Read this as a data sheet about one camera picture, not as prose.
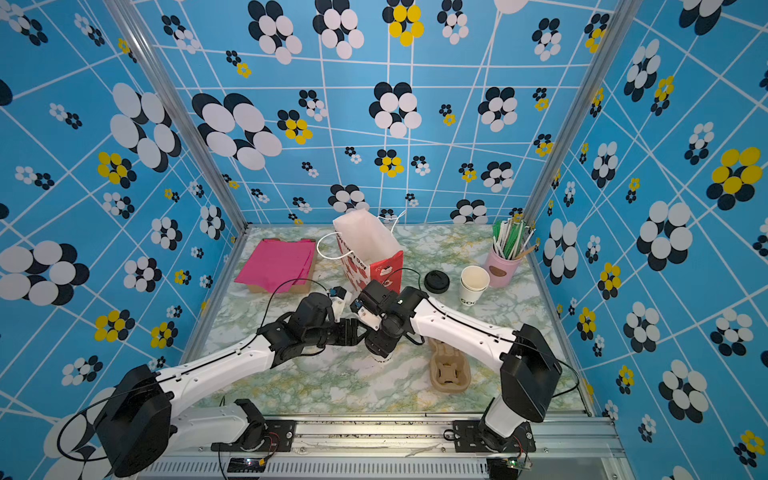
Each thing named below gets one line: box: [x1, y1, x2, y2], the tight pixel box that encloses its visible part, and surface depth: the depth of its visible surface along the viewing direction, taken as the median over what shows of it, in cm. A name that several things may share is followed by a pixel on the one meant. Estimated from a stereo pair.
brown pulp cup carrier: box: [428, 338, 472, 393], surface depth 81 cm
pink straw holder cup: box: [487, 247, 523, 288], surface depth 98 cm
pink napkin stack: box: [234, 239, 317, 294], surface depth 104 cm
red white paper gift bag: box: [333, 209, 404, 297], surface depth 90 cm
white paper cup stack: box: [460, 264, 490, 305], surface depth 93 cm
